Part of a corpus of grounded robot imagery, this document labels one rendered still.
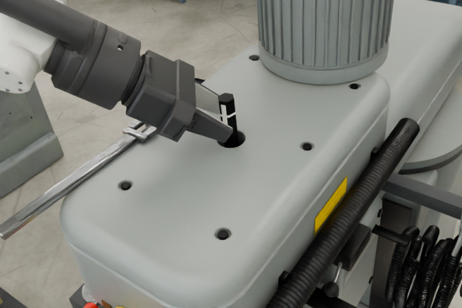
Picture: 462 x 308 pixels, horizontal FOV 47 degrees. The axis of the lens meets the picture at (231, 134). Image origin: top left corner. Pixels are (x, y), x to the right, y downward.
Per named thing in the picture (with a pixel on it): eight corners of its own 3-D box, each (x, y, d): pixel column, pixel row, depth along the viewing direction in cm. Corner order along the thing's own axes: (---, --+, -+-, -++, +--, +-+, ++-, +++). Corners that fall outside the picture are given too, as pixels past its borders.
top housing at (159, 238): (225, 396, 58) (208, 314, 48) (69, 289, 71) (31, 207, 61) (391, 154, 87) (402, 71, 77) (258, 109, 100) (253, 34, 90)
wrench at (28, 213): (9, 245, 57) (7, 240, 56) (-10, 229, 59) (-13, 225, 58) (164, 128, 71) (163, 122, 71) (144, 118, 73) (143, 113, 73)
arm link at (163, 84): (166, 102, 71) (82, 65, 67) (201, 47, 67) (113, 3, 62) (163, 163, 62) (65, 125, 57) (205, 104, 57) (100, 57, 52)
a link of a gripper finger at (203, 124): (221, 142, 65) (177, 123, 63) (235, 124, 64) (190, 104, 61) (223, 150, 64) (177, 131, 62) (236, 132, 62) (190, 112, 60)
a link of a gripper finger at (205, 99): (232, 100, 67) (190, 81, 65) (219, 118, 69) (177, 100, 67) (231, 93, 69) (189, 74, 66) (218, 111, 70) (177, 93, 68)
